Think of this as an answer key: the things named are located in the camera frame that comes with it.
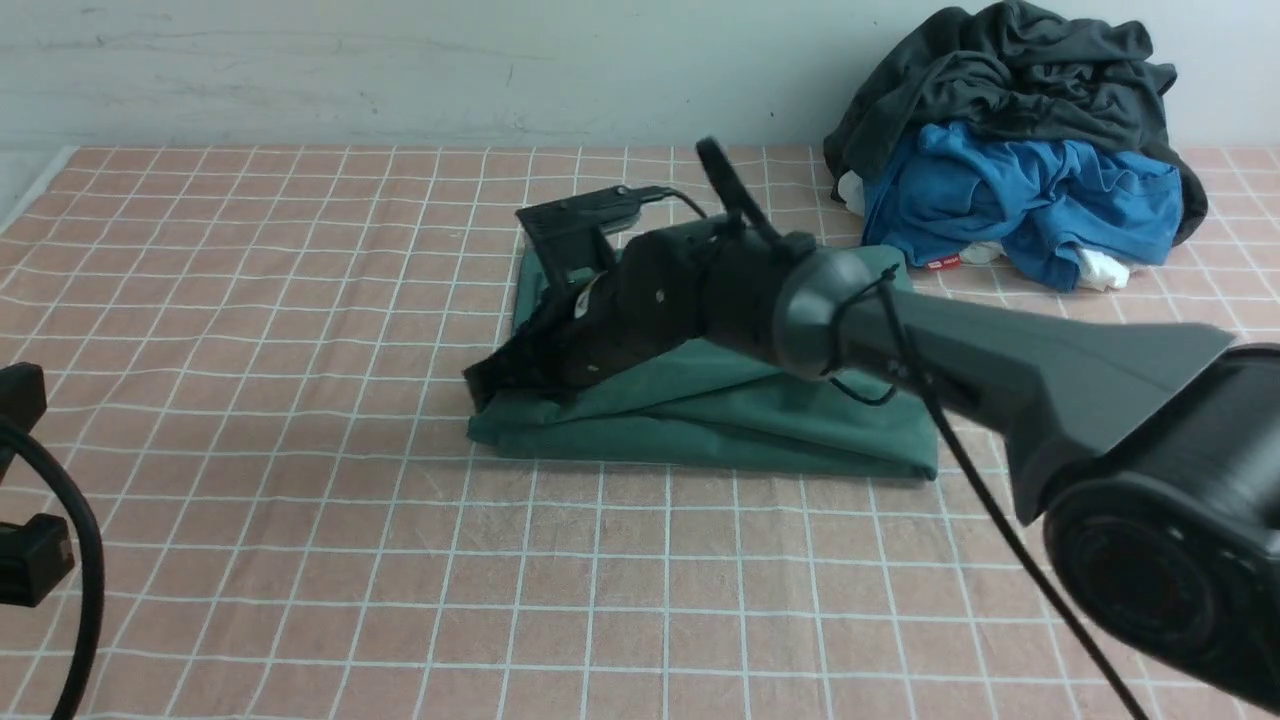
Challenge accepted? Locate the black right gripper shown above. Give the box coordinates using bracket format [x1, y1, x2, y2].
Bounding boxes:
[463, 222, 817, 413]

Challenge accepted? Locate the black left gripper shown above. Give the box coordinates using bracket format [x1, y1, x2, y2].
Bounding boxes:
[1, 363, 76, 609]

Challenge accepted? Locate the green long-sleeved shirt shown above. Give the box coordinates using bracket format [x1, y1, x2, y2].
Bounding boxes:
[467, 243, 940, 480]

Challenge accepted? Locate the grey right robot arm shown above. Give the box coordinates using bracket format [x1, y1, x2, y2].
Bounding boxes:
[463, 214, 1279, 717]

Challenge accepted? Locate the blue crumpled garment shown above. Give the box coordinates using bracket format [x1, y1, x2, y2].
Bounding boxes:
[861, 120, 1185, 293]

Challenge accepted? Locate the dark grey crumpled garment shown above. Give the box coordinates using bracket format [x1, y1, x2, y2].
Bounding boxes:
[822, 1, 1210, 243]

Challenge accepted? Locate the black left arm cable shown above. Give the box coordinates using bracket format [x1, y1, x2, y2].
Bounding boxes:
[0, 415, 106, 720]

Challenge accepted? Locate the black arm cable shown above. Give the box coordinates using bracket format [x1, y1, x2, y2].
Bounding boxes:
[640, 137, 1151, 720]
[0, 415, 106, 720]

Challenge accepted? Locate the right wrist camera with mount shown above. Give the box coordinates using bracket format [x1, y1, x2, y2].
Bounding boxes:
[515, 184, 669, 295]

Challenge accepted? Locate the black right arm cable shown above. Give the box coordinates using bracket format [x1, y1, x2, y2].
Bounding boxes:
[640, 137, 1151, 720]

